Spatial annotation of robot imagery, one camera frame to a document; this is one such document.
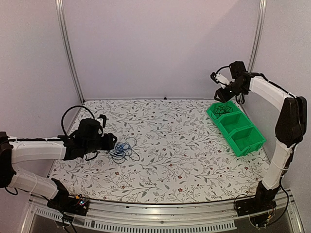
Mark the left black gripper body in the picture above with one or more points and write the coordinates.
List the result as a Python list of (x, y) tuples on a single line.
[(107, 145)]

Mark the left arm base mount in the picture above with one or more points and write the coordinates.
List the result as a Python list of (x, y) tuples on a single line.
[(77, 205)]

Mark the left aluminium frame post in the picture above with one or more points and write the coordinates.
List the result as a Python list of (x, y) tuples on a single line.
[(68, 52)]

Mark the aluminium frame post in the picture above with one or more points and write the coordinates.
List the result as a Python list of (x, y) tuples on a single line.
[(258, 34), (68, 52)]

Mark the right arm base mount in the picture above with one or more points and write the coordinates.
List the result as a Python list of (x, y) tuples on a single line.
[(246, 205)]

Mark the right aluminium frame post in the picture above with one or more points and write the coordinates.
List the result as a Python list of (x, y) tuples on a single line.
[(258, 34)]

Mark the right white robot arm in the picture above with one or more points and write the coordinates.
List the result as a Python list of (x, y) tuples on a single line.
[(291, 124)]

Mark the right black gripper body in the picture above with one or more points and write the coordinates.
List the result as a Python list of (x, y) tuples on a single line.
[(227, 97)]

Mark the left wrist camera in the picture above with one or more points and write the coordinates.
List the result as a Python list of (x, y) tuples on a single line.
[(102, 119)]

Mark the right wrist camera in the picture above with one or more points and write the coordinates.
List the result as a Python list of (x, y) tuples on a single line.
[(219, 79)]

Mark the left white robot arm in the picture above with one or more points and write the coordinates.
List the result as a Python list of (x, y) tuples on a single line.
[(88, 138)]

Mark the floral table mat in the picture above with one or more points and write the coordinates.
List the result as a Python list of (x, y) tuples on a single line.
[(178, 156)]

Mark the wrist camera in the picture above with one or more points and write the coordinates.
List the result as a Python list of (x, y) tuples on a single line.
[(102, 119), (219, 79)]

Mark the front aluminium rail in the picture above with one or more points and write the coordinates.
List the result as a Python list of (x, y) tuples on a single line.
[(205, 217)]

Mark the green three-compartment bin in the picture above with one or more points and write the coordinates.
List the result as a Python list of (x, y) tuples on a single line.
[(241, 134)]

